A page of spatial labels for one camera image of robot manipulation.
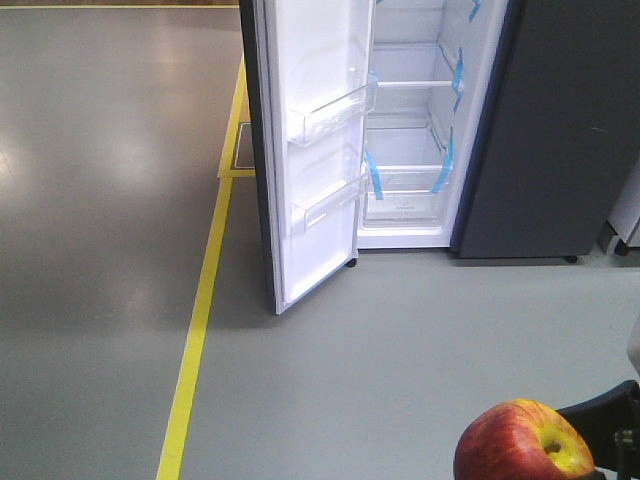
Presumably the middle clear door bin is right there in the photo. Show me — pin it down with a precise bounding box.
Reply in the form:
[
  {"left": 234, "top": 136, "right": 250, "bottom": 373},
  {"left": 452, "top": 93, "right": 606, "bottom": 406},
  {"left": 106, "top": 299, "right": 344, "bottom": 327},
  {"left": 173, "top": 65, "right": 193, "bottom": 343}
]
[{"left": 290, "top": 174, "right": 364, "bottom": 234}]

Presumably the grey floor sign sticker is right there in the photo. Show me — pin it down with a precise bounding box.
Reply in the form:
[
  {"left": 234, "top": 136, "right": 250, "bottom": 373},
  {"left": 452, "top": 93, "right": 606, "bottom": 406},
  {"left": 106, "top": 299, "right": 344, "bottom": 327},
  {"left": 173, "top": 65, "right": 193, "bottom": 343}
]
[{"left": 232, "top": 122, "right": 254, "bottom": 171}]

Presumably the glass fridge shelf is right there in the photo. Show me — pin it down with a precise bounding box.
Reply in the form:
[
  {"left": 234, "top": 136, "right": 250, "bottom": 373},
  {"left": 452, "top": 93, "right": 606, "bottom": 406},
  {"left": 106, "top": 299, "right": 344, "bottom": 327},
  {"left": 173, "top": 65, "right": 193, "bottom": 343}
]
[
  {"left": 366, "top": 118, "right": 452, "bottom": 170},
  {"left": 371, "top": 43, "right": 458, "bottom": 89}
]

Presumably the grey fridge door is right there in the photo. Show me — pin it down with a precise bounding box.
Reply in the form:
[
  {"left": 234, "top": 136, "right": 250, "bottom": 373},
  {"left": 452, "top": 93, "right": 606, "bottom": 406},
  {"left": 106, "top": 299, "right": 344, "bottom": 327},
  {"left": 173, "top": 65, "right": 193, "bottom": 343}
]
[{"left": 240, "top": 1, "right": 375, "bottom": 314}]

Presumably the dark grey fridge body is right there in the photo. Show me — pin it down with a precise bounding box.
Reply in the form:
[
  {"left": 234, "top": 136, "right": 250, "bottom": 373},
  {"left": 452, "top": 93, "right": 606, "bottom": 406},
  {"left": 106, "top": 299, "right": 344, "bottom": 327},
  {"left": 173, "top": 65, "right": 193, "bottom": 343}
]
[{"left": 357, "top": 1, "right": 639, "bottom": 259}]

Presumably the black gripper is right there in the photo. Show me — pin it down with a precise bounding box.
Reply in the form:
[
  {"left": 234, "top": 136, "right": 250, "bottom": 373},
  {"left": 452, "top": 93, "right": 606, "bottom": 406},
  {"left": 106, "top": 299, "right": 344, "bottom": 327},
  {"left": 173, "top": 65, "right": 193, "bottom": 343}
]
[{"left": 558, "top": 380, "right": 639, "bottom": 479}]

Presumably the lower glass fridge shelf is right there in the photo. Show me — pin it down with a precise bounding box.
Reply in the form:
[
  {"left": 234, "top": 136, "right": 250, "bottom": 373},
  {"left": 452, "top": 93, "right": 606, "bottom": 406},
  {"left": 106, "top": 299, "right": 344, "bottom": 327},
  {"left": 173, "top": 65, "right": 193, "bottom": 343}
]
[{"left": 366, "top": 118, "right": 452, "bottom": 170}]

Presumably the red yellow apple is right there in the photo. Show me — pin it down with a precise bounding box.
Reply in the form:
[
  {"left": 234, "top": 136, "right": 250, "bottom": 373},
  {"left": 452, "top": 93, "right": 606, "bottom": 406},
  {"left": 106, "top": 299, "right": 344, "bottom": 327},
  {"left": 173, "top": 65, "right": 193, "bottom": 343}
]
[{"left": 453, "top": 398, "right": 596, "bottom": 479}]

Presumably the clear crisper drawer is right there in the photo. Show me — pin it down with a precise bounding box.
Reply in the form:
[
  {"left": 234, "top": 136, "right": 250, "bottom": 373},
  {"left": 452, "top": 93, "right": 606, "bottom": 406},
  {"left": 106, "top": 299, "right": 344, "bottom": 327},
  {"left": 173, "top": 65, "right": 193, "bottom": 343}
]
[{"left": 362, "top": 166, "right": 446, "bottom": 228}]

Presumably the upper glass fridge shelf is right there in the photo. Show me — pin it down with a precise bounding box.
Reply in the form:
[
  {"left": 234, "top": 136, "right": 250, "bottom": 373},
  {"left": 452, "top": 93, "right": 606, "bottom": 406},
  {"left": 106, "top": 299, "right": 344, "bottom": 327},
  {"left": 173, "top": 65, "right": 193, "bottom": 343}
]
[{"left": 371, "top": 43, "right": 458, "bottom": 89}]

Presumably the upper clear door bin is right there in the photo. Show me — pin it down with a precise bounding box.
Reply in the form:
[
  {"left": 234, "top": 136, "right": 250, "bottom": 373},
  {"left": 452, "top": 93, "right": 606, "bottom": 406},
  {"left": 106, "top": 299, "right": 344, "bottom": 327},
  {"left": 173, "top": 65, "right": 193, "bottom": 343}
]
[{"left": 286, "top": 81, "right": 378, "bottom": 147}]

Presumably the clear door bin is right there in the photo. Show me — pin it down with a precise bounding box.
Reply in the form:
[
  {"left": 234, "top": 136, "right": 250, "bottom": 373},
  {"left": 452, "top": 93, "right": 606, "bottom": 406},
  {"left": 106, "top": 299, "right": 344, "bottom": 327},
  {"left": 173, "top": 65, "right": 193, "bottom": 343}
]
[
  {"left": 286, "top": 81, "right": 378, "bottom": 147},
  {"left": 290, "top": 174, "right": 364, "bottom": 234}
]

